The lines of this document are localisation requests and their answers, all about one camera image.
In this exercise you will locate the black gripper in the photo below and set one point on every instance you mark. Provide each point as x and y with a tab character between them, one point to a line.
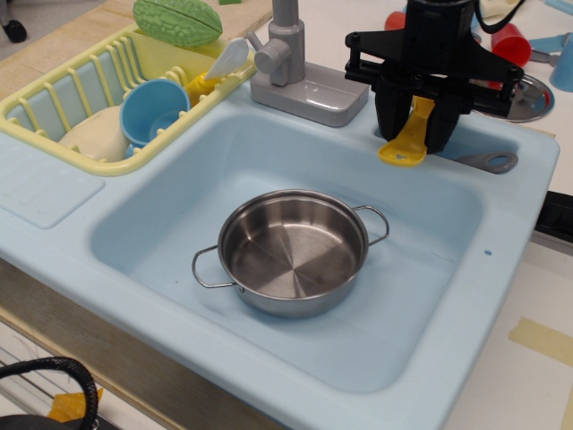
435	56

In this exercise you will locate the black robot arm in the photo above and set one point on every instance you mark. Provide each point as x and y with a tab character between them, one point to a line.
435	56

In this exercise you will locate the steel pot lid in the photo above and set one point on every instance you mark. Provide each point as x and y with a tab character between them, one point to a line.
532	99

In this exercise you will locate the stainless steel pot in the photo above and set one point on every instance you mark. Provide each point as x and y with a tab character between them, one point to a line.
295	253

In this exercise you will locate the red plastic mug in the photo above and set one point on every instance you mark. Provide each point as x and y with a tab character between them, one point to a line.
395	21

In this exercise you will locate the red plastic tumbler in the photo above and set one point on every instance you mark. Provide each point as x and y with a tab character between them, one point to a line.
510	44

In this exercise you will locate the cream plastic dish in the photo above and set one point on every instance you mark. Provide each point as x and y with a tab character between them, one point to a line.
490	9

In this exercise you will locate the grey toy faucet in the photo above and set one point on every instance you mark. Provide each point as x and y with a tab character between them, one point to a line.
287	82

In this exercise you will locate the light blue cup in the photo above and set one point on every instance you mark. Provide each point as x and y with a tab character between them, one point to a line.
562	74

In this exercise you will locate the light blue utensil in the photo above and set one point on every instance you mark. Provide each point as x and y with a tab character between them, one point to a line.
550	44

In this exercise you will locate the light blue toy sink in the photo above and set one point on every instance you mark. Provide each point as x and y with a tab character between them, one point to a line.
137	250

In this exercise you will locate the green toy bitter gourd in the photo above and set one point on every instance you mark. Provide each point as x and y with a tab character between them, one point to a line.
179	23

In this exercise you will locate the beige masking tape strip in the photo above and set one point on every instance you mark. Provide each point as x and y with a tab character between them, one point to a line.
543	339

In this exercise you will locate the blue plastic cup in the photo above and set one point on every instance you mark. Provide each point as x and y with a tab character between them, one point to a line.
153	105

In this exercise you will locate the yellow dish rack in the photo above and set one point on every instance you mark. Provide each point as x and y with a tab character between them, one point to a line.
39	114

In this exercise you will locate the cream plastic plate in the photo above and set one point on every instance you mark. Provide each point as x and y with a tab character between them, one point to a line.
99	137

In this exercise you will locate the black caster wheel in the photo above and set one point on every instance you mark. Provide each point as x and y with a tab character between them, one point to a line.
15	31

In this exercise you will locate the yellow tape piece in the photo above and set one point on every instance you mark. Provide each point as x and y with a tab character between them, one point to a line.
68	407

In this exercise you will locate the grey utensil handle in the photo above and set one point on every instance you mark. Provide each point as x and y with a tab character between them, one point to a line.
495	163

